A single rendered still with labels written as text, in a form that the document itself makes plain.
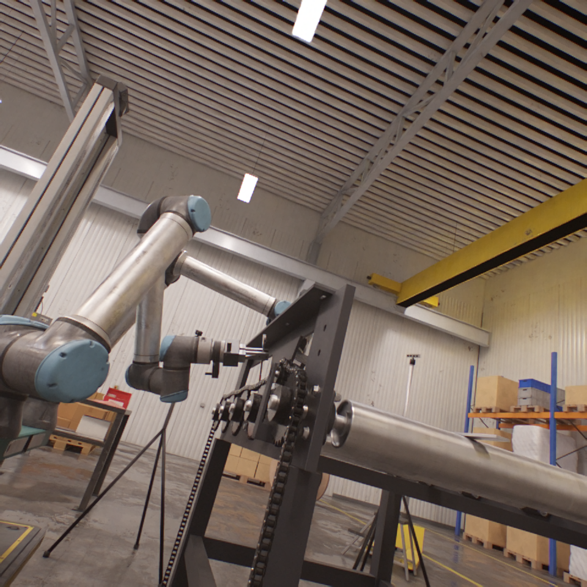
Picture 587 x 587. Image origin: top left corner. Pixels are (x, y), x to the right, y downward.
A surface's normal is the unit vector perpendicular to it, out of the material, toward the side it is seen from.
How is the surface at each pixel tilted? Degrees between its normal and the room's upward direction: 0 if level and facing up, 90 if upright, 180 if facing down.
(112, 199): 90
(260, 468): 90
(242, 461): 90
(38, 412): 70
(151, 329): 103
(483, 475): 110
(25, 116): 90
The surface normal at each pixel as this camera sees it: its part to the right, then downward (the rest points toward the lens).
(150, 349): 0.53, 0.07
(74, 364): 0.86, 0.14
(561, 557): 0.28, -0.28
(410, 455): 0.15, 0.14
